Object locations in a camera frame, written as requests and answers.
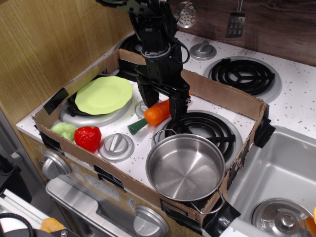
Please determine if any black burner front left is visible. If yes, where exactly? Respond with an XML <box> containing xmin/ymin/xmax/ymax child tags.
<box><xmin>58</xmin><ymin>74</ymin><xmax>133</xmax><ymax>128</ymax></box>

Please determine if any grey oven knob left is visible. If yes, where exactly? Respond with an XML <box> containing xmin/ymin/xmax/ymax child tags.
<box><xmin>42</xmin><ymin>151</ymin><xmax>71</xmax><ymax>180</ymax></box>

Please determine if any grey oven knob right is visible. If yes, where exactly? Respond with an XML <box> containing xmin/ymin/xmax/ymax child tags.
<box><xmin>133</xmin><ymin>205</ymin><xmax>169</xmax><ymax>237</ymax></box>

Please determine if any grey stove knob back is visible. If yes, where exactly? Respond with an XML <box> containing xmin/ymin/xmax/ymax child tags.
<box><xmin>190</xmin><ymin>40</ymin><xmax>217</xmax><ymax>61</ymax></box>

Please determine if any light green toy vegetable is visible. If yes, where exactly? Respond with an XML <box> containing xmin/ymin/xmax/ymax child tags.
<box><xmin>51</xmin><ymin>122</ymin><xmax>77</xmax><ymax>141</ymax></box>

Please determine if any light green plate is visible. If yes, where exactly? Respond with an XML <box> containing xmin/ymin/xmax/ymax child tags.
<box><xmin>75</xmin><ymin>76</ymin><xmax>133</xmax><ymax>115</ymax></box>

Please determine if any grey stove knob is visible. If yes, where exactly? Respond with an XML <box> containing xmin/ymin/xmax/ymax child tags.
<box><xmin>99</xmin><ymin>133</ymin><xmax>134</xmax><ymax>162</ymax></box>
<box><xmin>135</xmin><ymin>100</ymin><xmax>148</xmax><ymax>119</ymax></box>
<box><xmin>190</xmin><ymin>40</ymin><xmax>217</xmax><ymax>61</ymax></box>

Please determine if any black burner front right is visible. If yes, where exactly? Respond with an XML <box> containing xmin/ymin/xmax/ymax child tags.
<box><xmin>152</xmin><ymin>110</ymin><xmax>243</xmax><ymax>171</ymax></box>

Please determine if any hanging metal strainer spoon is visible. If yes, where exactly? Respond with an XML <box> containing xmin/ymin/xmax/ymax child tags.
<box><xmin>173</xmin><ymin>0</ymin><xmax>197</xmax><ymax>29</ymax></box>

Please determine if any stainless steel pot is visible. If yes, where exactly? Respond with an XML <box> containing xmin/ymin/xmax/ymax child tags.
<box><xmin>146</xmin><ymin>132</ymin><xmax>226</xmax><ymax>205</ymax></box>

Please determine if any red toy strawberry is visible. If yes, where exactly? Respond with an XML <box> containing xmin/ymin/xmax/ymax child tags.
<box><xmin>74</xmin><ymin>126</ymin><xmax>102</xmax><ymax>153</ymax></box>

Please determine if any black burner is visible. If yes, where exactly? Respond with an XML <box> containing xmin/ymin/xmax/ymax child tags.
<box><xmin>58</xmin><ymin>74</ymin><xmax>133</xmax><ymax>128</ymax></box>
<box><xmin>118</xmin><ymin>34</ymin><xmax>142</xmax><ymax>54</ymax></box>
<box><xmin>152</xmin><ymin>110</ymin><xmax>243</xmax><ymax>171</ymax></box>
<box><xmin>203</xmin><ymin>56</ymin><xmax>282</xmax><ymax>103</ymax></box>

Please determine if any grey stove knob middle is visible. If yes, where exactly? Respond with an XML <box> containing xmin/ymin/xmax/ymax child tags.
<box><xmin>135</xmin><ymin>100</ymin><xmax>148</xmax><ymax>119</ymax></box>

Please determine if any black cable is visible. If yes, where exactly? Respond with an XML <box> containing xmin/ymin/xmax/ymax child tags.
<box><xmin>0</xmin><ymin>212</ymin><xmax>34</xmax><ymax>237</ymax></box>

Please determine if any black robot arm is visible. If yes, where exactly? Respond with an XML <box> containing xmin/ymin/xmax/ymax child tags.
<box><xmin>99</xmin><ymin>0</ymin><xmax>191</xmax><ymax>121</ymax></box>

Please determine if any cardboard fence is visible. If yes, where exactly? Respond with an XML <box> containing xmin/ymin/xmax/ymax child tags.
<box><xmin>34</xmin><ymin>49</ymin><xmax>270</xmax><ymax>236</ymax></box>

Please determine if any silver oven door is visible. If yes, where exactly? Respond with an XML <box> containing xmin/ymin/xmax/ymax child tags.
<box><xmin>46</xmin><ymin>178</ymin><xmax>136</xmax><ymax>237</ymax></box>

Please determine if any silver sink basin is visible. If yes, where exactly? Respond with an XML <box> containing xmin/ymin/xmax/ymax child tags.
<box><xmin>224</xmin><ymin>126</ymin><xmax>316</xmax><ymax>237</ymax></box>

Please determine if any orange object bottom left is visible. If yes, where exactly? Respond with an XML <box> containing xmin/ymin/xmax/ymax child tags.
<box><xmin>40</xmin><ymin>217</ymin><xmax>65</xmax><ymax>233</ymax></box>

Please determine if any black burner back left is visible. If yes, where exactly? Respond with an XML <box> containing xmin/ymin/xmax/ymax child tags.
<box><xmin>118</xmin><ymin>34</ymin><xmax>142</xmax><ymax>54</ymax></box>

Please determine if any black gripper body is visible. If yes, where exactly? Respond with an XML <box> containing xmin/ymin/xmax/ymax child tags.
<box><xmin>135</xmin><ymin>53</ymin><xmax>190</xmax><ymax>98</ymax></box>

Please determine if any orange object in sink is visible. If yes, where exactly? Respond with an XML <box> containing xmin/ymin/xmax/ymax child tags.
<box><xmin>304</xmin><ymin>207</ymin><xmax>316</xmax><ymax>237</ymax></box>

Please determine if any grey oven knob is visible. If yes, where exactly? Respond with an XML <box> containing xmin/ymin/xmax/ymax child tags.
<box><xmin>133</xmin><ymin>205</ymin><xmax>169</xmax><ymax>237</ymax></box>
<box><xmin>42</xmin><ymin>151</ymin><xmax>71</xmax><ymax>180</ymax></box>

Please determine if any steel pot lid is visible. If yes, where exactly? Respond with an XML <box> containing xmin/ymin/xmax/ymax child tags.
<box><xmin>251</xmin><ymin>198</ymin><xmax>312</xmax><ymax>237</ymax></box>

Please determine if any black burner back right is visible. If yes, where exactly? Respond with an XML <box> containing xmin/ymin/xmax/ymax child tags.
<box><xmin>203</xmin><ymin>56</ymin><xmax>282</xmax><ymax>103</ymax></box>

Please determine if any grey stove knob front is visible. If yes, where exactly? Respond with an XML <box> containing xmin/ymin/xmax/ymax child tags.
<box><xmin>99</xmin><ymin>133</ymin><xmax>134</xmax><ymax>162</ymax></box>

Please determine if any hanging metal spatula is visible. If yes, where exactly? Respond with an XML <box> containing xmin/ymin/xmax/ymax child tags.
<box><xmin>225</xmin><ymin>0</ymin><xmax>246</xmax><ymax>38</ymax></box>

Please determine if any orange toy carrot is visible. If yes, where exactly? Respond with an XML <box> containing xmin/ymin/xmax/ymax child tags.
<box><xmin>127</xmin><ymin>99</ymin><xmax>171</xmax><ymax>135</ymax></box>

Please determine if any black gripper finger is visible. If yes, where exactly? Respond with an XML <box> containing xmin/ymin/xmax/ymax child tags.
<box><xmin>169</xmin><ymin>95</ymin><xmax>191</xmax><ymax>121</ymax></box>
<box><xmin>138</xmin><ymin>83</ymin><xmax>159</xmax><ymax>108</ymax></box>

